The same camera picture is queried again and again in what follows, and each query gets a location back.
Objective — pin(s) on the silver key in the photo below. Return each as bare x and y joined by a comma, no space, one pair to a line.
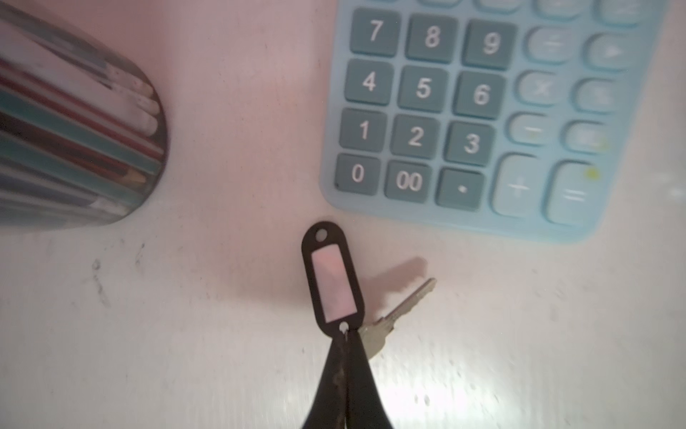
374,335

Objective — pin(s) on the teal calculator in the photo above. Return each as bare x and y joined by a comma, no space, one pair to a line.
506,117

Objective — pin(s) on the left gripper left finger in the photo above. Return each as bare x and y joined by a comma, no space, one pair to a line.
329,407

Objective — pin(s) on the pencil cup with pencils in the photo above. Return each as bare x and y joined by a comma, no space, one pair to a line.
84,138

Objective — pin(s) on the black key tag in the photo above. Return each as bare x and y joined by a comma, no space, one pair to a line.
332,279

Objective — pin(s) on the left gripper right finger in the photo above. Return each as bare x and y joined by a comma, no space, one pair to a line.
364,407

